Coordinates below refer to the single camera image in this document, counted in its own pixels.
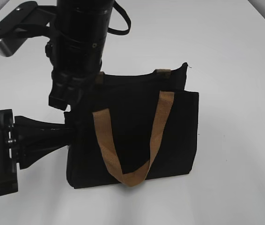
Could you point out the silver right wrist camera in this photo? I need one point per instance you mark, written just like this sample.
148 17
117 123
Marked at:
27 20

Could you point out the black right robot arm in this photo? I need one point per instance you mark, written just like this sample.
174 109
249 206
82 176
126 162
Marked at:
75 48

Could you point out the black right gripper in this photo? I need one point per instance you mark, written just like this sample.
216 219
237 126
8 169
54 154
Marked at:
69 86

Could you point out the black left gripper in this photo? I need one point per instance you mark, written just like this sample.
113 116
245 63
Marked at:
23 142

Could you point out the black canvas tote bag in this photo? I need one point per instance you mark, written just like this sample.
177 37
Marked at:
129 129

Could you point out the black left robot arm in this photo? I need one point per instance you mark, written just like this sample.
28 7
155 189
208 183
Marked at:
24 141

